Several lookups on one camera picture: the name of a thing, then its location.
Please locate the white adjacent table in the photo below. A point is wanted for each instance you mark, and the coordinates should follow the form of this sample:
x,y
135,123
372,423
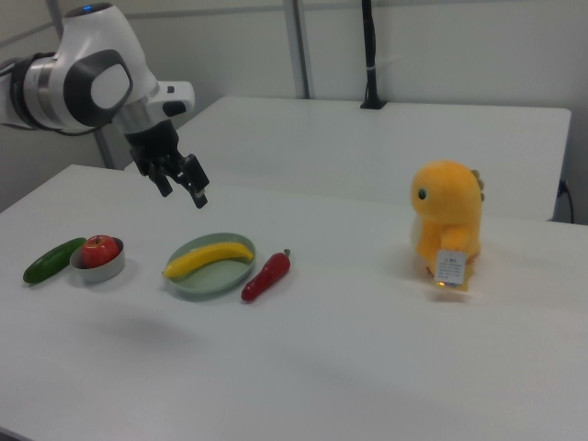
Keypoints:
x,y
367,151

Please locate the red apple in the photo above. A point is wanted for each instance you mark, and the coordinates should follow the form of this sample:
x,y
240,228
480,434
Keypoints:
x,y
98,250

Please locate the grey partition post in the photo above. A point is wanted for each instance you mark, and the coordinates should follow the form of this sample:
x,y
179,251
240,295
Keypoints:
x,y
297,46

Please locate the black pole with clamp base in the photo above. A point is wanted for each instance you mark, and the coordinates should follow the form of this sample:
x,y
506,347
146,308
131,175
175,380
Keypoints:
x,y
369,46

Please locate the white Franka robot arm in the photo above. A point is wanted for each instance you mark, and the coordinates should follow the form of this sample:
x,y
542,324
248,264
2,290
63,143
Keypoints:
x,y
92,69

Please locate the orange plush dinosaur toy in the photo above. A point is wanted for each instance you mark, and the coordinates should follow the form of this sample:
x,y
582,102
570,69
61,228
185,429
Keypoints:
x,y
448,206

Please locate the white paper plush tag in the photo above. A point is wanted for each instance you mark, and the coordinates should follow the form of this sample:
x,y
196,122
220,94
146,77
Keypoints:
x,y
450,268

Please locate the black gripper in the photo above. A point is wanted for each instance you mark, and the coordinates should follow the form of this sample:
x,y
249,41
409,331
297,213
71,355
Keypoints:
x,y
154,147

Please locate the light green plastic plate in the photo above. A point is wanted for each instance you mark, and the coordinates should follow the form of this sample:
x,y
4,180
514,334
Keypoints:
x,y
216,280

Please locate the yellow banana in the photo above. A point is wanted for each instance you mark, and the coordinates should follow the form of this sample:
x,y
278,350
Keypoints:
x,y
206,259

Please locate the dark green cucumber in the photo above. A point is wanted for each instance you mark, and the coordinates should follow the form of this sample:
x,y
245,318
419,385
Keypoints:
x,y
50,262

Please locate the red chili pepper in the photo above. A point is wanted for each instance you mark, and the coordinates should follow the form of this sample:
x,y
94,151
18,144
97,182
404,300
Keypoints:
x,y
266,278

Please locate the small grey metal bowl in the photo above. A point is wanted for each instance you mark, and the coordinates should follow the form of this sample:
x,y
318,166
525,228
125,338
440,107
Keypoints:
x,y
103,271

